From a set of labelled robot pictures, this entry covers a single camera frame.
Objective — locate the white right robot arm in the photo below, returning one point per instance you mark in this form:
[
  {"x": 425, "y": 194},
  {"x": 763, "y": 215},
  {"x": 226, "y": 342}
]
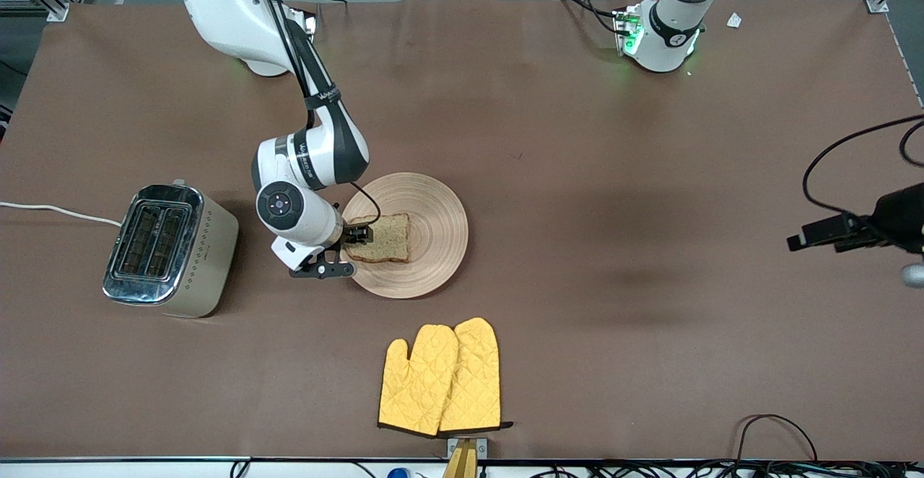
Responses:
[{"x": 231, "y": 9}]

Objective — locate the cream and chrome toaster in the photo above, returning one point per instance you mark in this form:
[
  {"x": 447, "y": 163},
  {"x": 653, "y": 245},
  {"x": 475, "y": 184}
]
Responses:
[{"x": 209, "y": 261}]

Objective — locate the metal bracket with wooden strut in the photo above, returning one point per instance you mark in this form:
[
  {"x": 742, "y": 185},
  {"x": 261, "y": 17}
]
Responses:
[{"x": 462, "y": 463}]

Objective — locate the small white paper scrap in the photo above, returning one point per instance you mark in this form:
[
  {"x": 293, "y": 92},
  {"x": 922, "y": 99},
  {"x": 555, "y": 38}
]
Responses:
[{"x": 734, "y": 20}]

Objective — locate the blue round cap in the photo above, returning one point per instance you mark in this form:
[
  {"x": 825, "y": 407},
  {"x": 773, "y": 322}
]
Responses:
[{"x": 398, "y": 474}]

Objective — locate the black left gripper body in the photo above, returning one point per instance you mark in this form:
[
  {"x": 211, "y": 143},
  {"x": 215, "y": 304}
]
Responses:
[{"x": 897, "y": 218}]

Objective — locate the slice of brown bread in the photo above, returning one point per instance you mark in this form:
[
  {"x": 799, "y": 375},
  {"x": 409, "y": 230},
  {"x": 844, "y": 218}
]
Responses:
[{"x": 386, "y": 240}]

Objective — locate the yellow quilted oven mitt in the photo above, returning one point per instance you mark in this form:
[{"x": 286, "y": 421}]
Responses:
[
  {"x": 480, "y": 377},
  {"x": 419, "y": 384}
]

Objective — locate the round pale wooden plate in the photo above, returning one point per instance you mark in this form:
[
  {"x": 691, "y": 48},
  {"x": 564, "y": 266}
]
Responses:
[{"x": 433, "y": 247}]

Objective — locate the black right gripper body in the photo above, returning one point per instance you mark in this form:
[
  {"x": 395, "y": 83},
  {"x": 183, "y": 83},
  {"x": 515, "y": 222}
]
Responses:
[{"x": 353, "y": 234}]

